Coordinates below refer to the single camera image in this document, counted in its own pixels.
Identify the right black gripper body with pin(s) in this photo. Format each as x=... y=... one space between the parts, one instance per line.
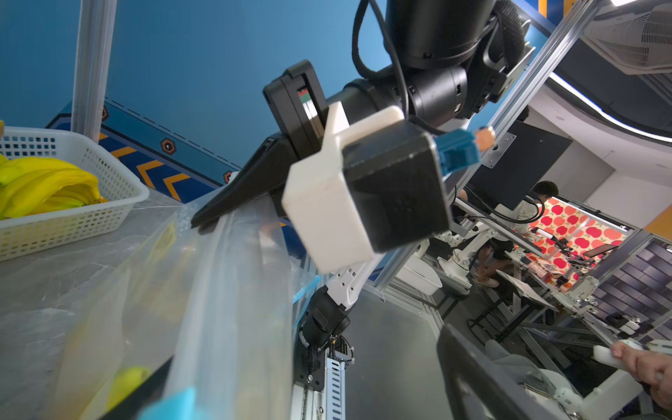
x=298 y=104

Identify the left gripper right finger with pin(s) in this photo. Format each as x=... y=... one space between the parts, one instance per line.
x=477 y=389

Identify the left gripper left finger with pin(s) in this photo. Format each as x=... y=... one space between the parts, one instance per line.
x=134 y=388

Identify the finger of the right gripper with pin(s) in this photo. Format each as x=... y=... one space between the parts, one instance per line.
x=265 y=173

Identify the bagged banana bunch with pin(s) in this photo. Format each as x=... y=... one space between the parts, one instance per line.
x=223 y=301
x=34 y=186

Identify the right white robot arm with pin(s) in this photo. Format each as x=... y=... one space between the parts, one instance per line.
x=448 y=60

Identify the person's hand outside cell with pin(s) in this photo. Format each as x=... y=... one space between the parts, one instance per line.
x=651 y=368

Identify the white plastic basket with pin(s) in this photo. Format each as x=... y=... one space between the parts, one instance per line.
x=117 y=184

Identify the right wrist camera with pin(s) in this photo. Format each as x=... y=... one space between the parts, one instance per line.
x=375 y=185

